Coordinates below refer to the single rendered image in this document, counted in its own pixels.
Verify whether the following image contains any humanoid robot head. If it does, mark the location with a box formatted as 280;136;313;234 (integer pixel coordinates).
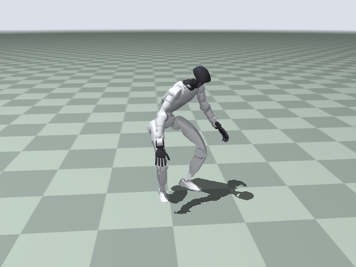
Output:
183;66;211;91

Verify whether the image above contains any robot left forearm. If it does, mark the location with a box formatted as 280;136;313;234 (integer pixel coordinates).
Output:
204;106;219;127

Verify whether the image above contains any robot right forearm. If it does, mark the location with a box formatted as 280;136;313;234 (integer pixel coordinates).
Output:
155;112;166;146

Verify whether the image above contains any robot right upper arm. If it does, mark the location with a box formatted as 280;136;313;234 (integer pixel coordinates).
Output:
158;86;182;122

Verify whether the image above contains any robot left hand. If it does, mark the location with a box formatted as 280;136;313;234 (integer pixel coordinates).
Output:
215;121;229;142

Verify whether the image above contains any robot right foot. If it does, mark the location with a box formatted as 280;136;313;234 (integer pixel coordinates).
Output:
158;189;169;202

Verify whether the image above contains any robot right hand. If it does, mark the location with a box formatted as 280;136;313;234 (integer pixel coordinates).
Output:
155;140;170;167

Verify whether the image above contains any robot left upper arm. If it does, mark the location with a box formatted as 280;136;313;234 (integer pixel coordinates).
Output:
196;85;210;111

